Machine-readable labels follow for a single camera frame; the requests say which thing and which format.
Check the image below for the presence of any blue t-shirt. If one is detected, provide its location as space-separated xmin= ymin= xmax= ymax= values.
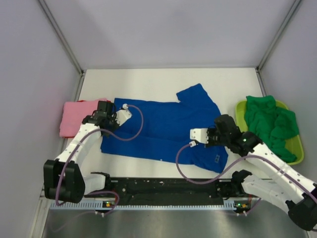
xmin=101 ymin=84 xmax=220 ymax=163

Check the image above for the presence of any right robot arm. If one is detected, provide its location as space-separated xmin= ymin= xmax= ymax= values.
xmin=201 ymin=115 xmax=317 ymax=231

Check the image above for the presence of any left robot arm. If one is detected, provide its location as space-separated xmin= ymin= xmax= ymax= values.
xmin=44 ymin=101 xmax=119 ymax=206

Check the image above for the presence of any red folded t-shirt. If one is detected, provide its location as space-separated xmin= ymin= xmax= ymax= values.
xmin=61 ymin=99 xmax=112 ymax=139

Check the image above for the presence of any green t-shirt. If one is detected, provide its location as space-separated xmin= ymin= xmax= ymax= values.
xmin=244 ymin=96 xmax=299 ymax=163

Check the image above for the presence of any lime green plastic tray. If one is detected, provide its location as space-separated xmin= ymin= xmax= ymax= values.
xmin=235 ymin=100 xmax=304 ymax=166

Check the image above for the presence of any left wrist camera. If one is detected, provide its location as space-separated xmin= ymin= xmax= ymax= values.
xmin=115 ymin=104 xmax=132 ymax=126

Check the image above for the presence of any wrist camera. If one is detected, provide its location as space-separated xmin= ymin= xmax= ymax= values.
xmin=115 ymin=104 xmax=132 ymax=126
xmin=190 ymin=128 xmax=209 ymax=147

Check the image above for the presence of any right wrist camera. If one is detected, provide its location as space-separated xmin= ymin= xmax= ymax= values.
xmin=190 ymin=128 xmax=209 ymax=147

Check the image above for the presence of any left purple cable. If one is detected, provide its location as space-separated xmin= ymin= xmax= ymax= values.
xmin=54 ymin=104 xmax=144 ymax=216

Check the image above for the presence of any purple cable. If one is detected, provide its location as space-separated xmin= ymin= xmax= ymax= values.
xmin=175 ymin=141 xmax=317 ymax=216
xmin=54 ymin=104 xmax=144 ymax=216

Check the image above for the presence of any grey cable duct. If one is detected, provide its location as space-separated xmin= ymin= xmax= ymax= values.
xmin=50 ymin=200 xmax=242 ymax=211

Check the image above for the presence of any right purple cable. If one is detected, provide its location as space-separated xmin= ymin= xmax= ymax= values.
xmin=175 ymin=141 xmax=317 ymax=216

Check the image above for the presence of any aluminium frame rail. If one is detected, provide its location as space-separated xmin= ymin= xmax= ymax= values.
xmin=37 ymin=0 xmax=84 ymax=75

